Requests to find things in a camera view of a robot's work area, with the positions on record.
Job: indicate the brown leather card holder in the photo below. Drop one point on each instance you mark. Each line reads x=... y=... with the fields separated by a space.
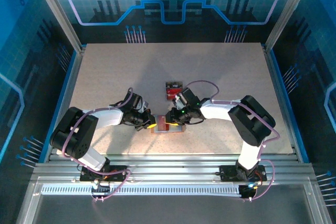
x=178 y=129

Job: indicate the red credit card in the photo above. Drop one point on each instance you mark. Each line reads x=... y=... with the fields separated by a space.
x=172 y=94
x=162 y=127

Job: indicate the black VIP card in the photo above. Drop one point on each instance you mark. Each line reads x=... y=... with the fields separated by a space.
x=173 y=85

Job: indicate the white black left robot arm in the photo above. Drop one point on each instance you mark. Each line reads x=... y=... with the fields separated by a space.
x=73 y=134

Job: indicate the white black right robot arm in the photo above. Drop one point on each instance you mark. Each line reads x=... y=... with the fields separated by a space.
x=252 y=121

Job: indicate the aluminium front beam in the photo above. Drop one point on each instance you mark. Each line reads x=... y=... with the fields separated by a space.
x=170 y=169

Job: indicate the black connector box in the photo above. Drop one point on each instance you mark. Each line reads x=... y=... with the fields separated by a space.
x=101 y=189
x=246 y=192

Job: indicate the dark grey front panel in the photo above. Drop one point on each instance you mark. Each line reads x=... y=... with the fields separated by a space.
x=168 y=211

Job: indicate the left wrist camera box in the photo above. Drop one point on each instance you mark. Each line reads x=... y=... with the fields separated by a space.
x=146 y=106

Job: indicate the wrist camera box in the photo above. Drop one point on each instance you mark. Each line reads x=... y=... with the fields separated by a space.
x=146 y=106
x=178 y=101

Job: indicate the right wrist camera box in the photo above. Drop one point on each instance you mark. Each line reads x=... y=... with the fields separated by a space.
x=178 y=101

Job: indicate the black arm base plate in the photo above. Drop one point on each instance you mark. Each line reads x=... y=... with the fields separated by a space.
x=227 y=174
x=85 y=176

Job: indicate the aluminium side rail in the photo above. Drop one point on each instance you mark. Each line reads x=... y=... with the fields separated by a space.
x=74 y=77
x=274 y=77

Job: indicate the aluminium frame post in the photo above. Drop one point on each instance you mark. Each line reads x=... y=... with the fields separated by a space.
x=288 y=11
x=58 y=11

